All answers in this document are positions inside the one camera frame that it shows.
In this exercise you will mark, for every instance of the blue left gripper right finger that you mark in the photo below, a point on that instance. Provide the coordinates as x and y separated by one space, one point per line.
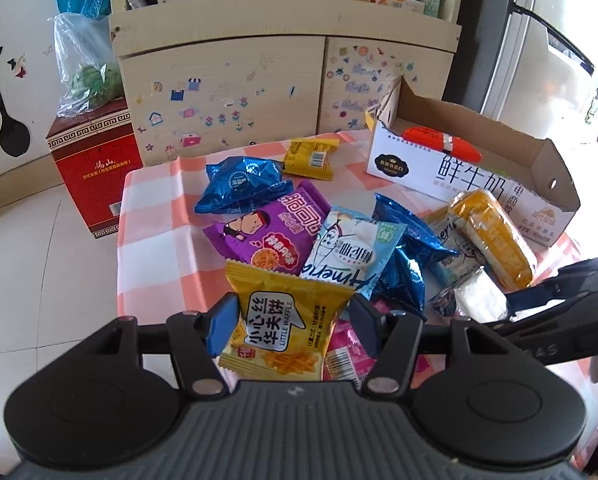
391 339

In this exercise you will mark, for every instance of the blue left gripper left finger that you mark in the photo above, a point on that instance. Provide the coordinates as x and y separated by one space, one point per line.
196 339

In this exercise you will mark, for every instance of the yellow little waffle packet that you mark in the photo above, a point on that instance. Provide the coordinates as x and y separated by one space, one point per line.
284 326

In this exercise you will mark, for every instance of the light blue ameria packet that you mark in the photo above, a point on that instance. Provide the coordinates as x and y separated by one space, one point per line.
464 257
352 250

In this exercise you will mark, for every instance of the blue foil snack bag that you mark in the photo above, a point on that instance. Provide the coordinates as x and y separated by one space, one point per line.
242 184

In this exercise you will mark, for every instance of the silver foil packet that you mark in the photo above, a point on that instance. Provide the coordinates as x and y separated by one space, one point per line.
474 296

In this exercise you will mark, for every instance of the pink snack packet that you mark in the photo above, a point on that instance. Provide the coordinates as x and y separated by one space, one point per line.
346 358

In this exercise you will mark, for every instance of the dark blue foil bag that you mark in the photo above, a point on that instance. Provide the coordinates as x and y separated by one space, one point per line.
401 284

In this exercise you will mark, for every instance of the pink white checkered tablecloth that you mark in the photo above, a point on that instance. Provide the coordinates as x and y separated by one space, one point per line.
167 264

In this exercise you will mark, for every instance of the purple noodle snack packet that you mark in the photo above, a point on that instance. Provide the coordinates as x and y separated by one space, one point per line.
278 236

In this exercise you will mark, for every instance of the long yellow cake packet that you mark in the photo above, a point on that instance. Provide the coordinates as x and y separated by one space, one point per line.
479 216

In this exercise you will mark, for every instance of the white cardboard milk box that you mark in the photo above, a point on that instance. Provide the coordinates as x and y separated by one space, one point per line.
527 176

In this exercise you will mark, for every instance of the small yellow snack packet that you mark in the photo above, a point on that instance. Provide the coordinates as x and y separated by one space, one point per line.
310 158

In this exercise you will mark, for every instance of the orange snack packet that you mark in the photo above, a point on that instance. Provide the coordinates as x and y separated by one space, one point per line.
442 142

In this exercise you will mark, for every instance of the red gift box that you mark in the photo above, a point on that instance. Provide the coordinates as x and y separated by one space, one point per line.
93 153

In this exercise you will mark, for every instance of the beige wooden cabinet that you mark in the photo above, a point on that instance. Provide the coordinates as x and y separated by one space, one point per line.
202 76

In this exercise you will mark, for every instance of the clear plastic bag with greens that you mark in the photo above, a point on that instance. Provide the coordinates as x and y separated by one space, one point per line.
88 69

